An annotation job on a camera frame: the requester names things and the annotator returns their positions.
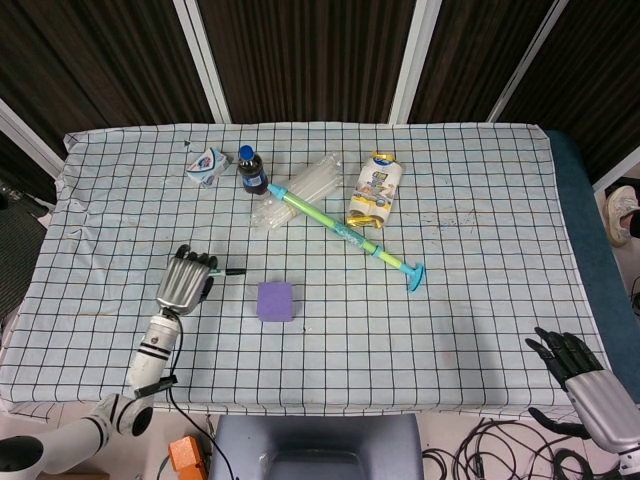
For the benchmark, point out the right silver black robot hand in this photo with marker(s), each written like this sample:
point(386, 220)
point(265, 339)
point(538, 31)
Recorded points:
point(607, 405)

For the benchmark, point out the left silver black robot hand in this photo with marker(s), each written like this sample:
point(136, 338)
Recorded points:
point(182, 282)

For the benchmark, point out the green black marker pen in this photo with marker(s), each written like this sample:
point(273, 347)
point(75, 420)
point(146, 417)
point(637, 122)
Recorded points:
point(232, 272)

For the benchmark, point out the purple foam cube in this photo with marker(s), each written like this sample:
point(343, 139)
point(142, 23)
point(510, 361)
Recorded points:
point(275, 302)

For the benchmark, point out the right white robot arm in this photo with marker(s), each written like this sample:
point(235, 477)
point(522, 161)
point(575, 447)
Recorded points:
point(631, 467)

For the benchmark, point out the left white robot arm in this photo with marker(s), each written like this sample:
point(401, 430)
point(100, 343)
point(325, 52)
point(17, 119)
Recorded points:
point(155, 345)

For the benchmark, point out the grey robot base cover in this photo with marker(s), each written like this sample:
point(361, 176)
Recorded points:
point(315, 435)

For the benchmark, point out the blue white tissue pack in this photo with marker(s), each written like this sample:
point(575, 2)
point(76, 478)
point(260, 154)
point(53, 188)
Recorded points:
point(210, 165)

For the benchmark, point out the teal padded table edge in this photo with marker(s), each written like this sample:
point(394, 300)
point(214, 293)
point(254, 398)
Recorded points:
point(600, 275)

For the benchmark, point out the cola bottle with blue cap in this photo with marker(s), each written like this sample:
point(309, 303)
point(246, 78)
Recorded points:
point(252, 172)

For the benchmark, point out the clear air cushion packaging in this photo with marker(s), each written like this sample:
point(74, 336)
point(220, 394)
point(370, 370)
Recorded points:
point(315, 175)

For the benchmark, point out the green blue toy water pump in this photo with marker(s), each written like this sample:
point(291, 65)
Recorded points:
point(350, 235)

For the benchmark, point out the orange box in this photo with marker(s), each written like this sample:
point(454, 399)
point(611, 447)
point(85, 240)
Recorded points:
point(187, 457)

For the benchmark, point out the white sneaker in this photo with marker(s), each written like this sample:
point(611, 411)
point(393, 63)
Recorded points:
point(622, 210)

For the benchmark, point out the blue checked tablecloth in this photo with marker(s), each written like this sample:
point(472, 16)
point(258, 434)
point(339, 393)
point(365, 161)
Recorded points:
point(375, 340)

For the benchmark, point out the white gold snack bag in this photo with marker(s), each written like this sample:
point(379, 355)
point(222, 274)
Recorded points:
point(375, 190)

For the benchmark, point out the dark slatted partition panel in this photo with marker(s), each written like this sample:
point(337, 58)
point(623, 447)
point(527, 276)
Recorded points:
point(310, 60)
point(600, 75)
point(100, 60)
point(475, 55)

